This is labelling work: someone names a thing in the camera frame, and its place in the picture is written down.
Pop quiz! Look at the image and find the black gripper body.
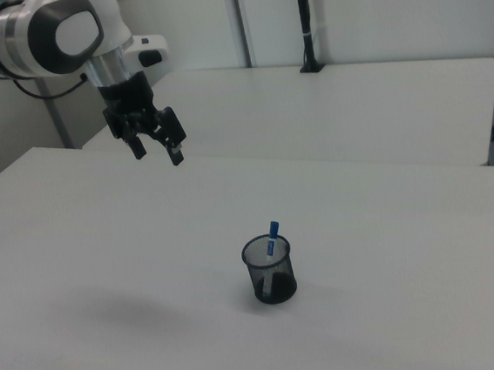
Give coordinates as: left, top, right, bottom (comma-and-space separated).
96, 69, 159, 141

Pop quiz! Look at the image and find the black mesh pen cup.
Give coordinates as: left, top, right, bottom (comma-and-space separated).
239, 232, 301, 309

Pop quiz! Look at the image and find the grey wall profile strip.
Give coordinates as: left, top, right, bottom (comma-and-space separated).
223, 0, 260, 71
35, 74, 75, 152

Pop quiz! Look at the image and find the blue and white marker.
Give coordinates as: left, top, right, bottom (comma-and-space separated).
255, 219, 288, 300

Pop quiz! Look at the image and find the white background table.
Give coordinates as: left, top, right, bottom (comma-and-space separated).
75, 41, 494, 205

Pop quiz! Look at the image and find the black pole with clamp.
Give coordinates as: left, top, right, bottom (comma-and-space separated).
292, 0, 327, 75

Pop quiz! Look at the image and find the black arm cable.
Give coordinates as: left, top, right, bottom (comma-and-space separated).
11, 71, 91, 104

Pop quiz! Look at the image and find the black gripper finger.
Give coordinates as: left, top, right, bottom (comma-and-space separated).
119, 116, 148, 163
142, 104, 191, 170

